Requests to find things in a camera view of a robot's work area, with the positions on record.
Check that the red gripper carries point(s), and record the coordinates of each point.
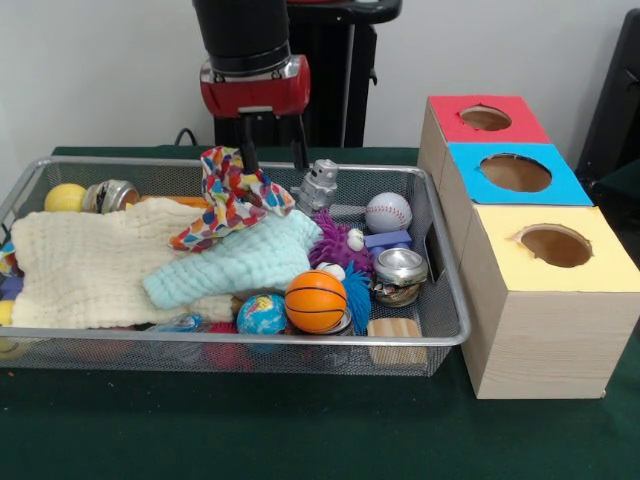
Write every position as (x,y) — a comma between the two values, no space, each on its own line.
(255,98)

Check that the multicoloured patterned cloth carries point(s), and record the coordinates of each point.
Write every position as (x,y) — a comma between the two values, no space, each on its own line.
(232,205)

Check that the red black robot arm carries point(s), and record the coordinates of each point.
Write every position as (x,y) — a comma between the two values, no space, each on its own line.
(240,30)

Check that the shallow clear mesh bin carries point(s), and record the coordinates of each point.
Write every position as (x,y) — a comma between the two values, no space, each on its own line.
(200,355)

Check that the wooden box with three holes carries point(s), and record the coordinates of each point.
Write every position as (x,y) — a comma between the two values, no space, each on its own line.
(540,320)

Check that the grey toy robot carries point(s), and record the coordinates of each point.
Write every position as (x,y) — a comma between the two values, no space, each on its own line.
(318,185)

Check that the purple spiky ball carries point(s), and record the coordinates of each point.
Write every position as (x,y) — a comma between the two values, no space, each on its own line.
(335,245)

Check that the mint waffle cloth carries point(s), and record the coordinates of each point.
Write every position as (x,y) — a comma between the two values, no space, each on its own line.
(230,265)

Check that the white baseball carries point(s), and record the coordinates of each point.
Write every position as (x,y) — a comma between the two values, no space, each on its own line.
(388,212)

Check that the orange toy basketball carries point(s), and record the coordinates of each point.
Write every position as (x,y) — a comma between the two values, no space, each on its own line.
(315,302)

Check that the blue globe ball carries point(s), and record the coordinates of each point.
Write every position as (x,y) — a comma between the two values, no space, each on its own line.
(262,315)

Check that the squat silver tin can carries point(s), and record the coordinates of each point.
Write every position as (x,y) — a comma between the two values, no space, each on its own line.
(400,268)

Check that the yellow ball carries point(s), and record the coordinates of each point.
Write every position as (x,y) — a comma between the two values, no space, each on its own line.
(65,198)

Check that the cream waffle cloth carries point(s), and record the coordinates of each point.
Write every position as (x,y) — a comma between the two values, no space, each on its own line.
(90,265)

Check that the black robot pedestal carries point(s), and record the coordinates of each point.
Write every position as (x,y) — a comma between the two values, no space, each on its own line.
(335,70)

